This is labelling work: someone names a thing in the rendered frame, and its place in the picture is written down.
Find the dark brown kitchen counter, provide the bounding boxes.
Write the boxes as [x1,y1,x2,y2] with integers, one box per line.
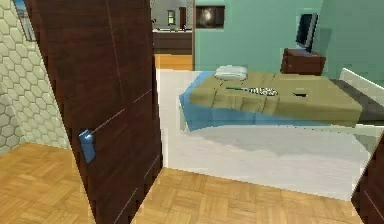
[152,28,194,56]

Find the dark brown door in kitchen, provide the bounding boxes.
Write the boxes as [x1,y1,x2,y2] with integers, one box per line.
[178,6,187,30]

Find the small kitchen window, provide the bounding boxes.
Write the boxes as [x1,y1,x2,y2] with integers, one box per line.
[166,9,177,26]

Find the white pillow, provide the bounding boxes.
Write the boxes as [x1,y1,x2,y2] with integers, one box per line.
[214,65,249,81]

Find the black and white remote control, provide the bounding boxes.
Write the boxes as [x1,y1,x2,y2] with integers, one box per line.
[226,86,279,97]

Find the bed with olive blanket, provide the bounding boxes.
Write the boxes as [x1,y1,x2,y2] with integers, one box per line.
[178,70,364,133]

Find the dark brown room door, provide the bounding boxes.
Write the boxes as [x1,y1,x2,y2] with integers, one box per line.
[23,0,164,224]

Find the dark brown chest of drawers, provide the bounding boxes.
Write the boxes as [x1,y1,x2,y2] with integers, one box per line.
[280,47,327,77]

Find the black television set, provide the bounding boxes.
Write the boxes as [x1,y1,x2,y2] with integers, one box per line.
[295,12,319,54]

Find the dark brown cupboard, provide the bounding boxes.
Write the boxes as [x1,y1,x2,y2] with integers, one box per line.
[350,134,384,224]

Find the dark framed wall picture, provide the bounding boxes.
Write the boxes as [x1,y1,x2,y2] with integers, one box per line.
[195,5,226,30]

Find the blue door handle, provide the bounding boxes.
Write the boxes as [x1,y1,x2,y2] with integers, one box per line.
[78,129,97,164]

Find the blue framed wall picture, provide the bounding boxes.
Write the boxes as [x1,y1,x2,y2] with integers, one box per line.
[13,0,37,43]

